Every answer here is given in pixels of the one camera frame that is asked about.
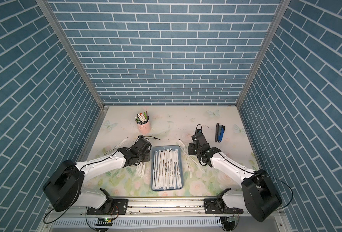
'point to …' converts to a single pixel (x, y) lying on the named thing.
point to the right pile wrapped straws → (188, 164)
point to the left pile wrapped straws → (141, 168)
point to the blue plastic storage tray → (166, 173)
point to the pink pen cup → (143, 124)
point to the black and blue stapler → (220, 130)
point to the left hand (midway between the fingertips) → (150, 155)
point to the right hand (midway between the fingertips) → (192, 146)
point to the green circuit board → (104, 222)
